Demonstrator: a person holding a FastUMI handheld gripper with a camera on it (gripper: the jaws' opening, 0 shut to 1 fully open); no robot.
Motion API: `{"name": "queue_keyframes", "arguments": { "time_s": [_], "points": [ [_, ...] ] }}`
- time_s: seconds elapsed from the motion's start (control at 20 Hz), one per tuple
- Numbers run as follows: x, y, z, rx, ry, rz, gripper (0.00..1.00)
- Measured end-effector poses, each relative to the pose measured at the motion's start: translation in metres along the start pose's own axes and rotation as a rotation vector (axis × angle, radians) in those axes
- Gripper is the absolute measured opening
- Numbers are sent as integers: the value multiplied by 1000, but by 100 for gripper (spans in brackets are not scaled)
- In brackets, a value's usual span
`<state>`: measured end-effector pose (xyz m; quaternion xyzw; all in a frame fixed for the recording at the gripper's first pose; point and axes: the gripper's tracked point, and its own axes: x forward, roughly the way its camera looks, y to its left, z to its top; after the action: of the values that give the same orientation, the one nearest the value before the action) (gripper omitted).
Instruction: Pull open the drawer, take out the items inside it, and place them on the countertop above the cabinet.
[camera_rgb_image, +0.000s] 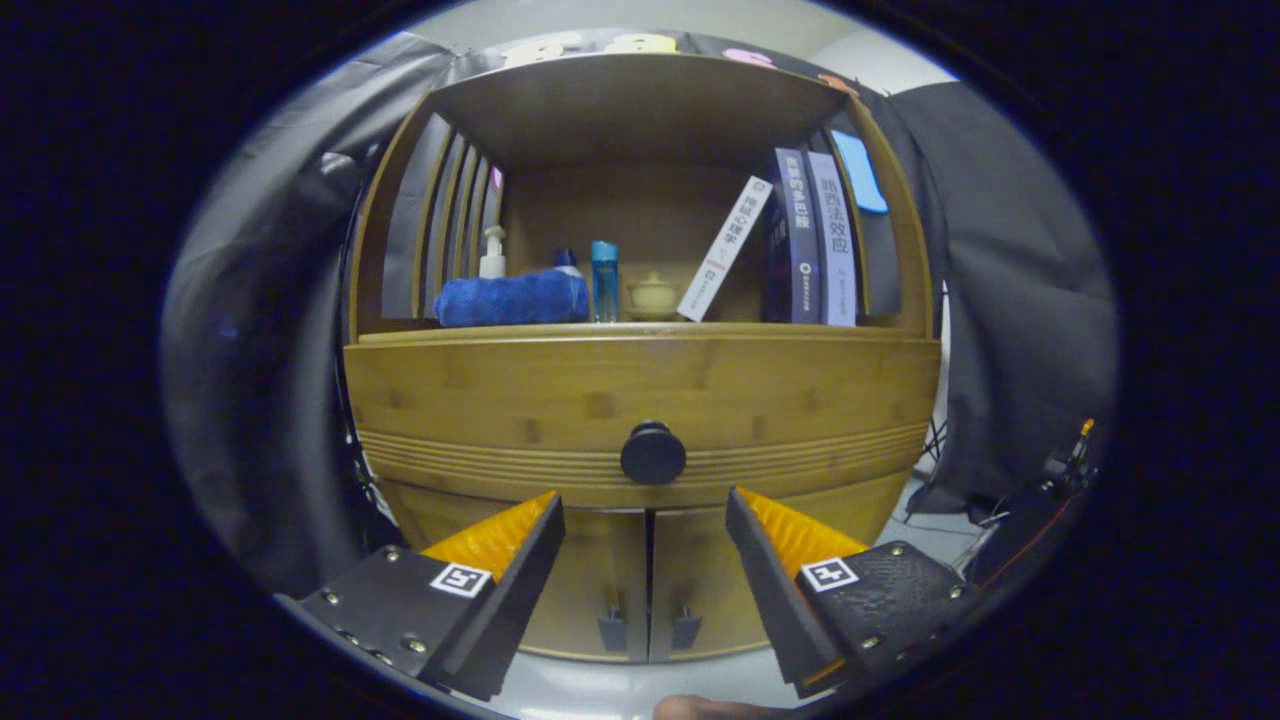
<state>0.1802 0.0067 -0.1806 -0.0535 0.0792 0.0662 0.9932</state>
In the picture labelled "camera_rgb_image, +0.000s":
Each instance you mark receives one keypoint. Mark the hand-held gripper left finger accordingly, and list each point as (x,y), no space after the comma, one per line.
(520,590)

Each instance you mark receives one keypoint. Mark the black backdrop cloth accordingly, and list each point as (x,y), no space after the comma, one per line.
(250,350)

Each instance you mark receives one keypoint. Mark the dark blue book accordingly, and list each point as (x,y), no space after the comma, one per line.
(795,240)

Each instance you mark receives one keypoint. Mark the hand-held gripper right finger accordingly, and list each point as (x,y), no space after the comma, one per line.
(772,590)

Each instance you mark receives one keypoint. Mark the lavender book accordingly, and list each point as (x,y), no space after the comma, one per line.
(835,245)

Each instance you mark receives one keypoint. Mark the rolled blue towel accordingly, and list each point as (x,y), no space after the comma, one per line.
(510,298)

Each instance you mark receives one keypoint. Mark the wooden drawer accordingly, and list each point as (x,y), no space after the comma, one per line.
(500,400)

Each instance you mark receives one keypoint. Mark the black and orange device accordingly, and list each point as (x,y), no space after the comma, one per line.
(1065,460)

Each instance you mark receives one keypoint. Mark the black side table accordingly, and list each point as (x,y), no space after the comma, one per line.
(1020,535)

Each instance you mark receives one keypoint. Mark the white bottle with blue cap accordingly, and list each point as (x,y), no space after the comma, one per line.
(567,262)

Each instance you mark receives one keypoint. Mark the white pump bottle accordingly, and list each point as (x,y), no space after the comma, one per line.
(492,258)

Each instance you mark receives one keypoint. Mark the wooden cabinet door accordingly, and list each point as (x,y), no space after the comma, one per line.
(700,580)
(590,580)

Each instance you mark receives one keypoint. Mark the clear blue bottle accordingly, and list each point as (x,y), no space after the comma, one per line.
(604,280)

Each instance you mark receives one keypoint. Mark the beige lidded teacup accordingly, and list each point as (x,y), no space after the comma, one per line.
(653,295)

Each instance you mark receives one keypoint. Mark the black drawer knob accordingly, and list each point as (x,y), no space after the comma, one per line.
(653,453)

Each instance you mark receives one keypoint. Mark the wooden cabinet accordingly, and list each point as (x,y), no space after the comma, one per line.
(640,110)

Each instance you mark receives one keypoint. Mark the black light stand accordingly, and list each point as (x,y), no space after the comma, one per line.
(933,442)

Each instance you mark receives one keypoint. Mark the white book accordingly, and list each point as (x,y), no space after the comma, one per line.
(725,248)

